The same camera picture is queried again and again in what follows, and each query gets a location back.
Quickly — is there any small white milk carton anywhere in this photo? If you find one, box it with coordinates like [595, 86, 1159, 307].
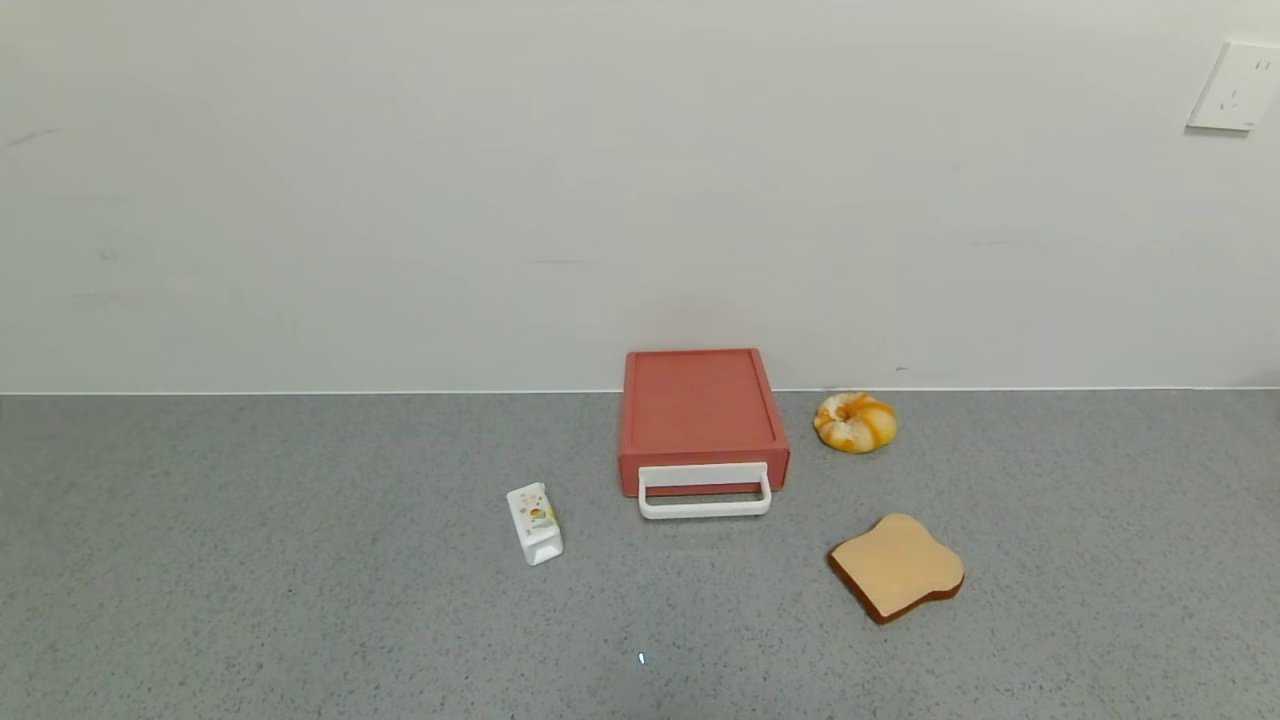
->
[506, 482, 564, 567]

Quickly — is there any white wall socket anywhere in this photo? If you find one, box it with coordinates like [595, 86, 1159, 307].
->
[1187, 40, 1280, 133]

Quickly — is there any red drawer cabinet shell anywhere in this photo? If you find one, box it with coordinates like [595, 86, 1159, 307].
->
[618, 348, 791, 469]

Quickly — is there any orange striped bagel bread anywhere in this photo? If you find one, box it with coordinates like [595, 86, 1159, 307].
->
[813, 391, 898, 454]

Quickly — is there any red drawer with white handle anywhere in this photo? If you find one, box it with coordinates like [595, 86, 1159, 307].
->
[619, 452, 792, 521]

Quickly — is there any toast bread slice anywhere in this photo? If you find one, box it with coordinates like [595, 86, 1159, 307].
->
[828, 513, 966, 626]

